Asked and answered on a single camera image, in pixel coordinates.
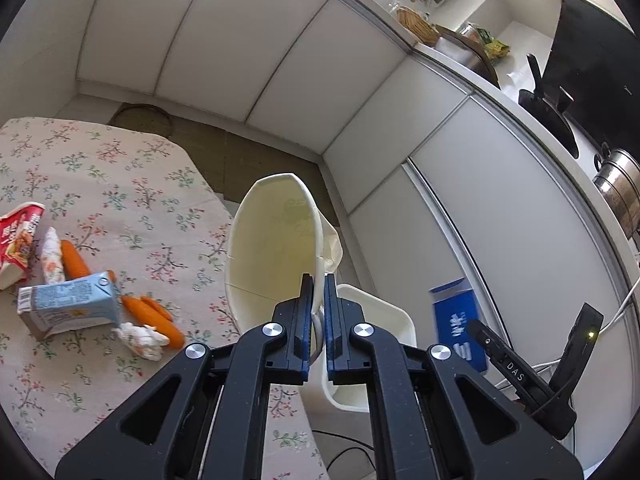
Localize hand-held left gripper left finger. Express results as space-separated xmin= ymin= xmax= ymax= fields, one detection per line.
xmin=55 ymin=274 xmax=316 ymax=480

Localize black cable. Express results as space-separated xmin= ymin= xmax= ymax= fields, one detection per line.
xmin=320 ymin=430 xmax=382 ymax=469

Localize white kitchen cabinets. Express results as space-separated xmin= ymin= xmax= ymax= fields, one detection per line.
xmin=75 ymin=0 xmax=640 ymax=461

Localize stainless steel pot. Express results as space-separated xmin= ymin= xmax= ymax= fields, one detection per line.
xmin=592 ymin=142 xmax=640 ymax=243

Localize yellow green packet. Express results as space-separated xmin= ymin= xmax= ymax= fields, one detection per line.
xmin=467 ymin=22 xmax=512 ymax=63

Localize light blue milk carton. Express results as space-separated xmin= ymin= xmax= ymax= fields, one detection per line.
xmin=17 ymin=270 xmax=124 ymax=339

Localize blue cardboard box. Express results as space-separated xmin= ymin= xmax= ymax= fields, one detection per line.
xmin=429 ymin=277 xmax=489 ymax=374

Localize floral tablecloth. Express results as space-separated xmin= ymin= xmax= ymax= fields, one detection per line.
xmin=0 ymin=117 xmax=326 ymax=480

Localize brown floor mat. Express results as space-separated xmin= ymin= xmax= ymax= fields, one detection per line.
xmin=170 ymin=120 xmax=341 ymax=231

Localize crumpled white tissue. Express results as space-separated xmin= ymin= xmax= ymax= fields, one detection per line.
xmin=114 ymin=322 xmax=171 ymax=361

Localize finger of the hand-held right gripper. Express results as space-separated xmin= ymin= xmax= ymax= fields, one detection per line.
xmin=467 ymin=320 xmax=551 ymax=401

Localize red snack packet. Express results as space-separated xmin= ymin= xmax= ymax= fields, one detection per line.
xmin=0 ymin=201 xmax=46 ymax=291

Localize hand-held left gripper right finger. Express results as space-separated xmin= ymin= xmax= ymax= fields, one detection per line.
xmin=324 ymin=274 xmax=583 ymax=480

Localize white disposable bowl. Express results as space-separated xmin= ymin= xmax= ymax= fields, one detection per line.
xmin=225 ymin=172 xmax=346 ymax=361

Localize wicker basket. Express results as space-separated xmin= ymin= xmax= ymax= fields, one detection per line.
xmin=395 ymin=4 xmax=442 ymax=45

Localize white candy packet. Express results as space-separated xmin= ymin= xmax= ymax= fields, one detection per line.
xmin=40 ymin=227 xmax=67 ymax=284

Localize black wok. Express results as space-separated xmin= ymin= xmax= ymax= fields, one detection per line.
xmin=517 ymin=52 xmax=581 ymax=160

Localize stainless steel basin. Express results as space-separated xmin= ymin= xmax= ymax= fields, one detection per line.
xmin=434 ymin=24 xmax=501 ymax=87

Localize white cable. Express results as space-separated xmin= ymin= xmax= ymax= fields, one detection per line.
xmin=495 ymin=287 xmax=637 ymax=392

